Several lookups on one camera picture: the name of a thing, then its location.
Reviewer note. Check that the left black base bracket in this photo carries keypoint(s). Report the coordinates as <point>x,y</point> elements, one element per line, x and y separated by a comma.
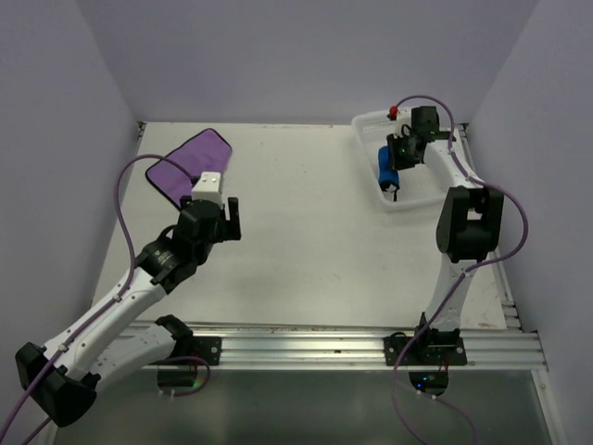
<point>208,348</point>

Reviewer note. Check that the white plastic basket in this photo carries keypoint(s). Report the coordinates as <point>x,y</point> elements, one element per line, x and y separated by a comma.
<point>440,179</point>

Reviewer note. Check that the aluminium mounting rail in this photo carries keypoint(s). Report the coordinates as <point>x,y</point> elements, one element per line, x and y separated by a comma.
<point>338,348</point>

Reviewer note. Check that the blue towel black trim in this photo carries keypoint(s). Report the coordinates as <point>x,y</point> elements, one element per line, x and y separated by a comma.
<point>388,179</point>

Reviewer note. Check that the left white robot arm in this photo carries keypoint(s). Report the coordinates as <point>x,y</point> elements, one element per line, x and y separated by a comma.
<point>62,376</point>

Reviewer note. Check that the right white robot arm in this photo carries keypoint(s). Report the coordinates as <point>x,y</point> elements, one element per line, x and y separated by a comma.
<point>466,232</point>

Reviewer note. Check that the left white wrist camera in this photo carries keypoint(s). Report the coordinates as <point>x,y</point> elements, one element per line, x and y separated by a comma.
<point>209,188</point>

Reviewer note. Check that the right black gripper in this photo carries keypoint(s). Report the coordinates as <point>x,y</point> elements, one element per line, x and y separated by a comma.
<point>393,143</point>

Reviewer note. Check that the purple towel black trim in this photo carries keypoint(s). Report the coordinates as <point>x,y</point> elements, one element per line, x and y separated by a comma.
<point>206,151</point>

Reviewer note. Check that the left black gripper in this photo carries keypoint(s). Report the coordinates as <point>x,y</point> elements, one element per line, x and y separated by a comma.
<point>229,229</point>

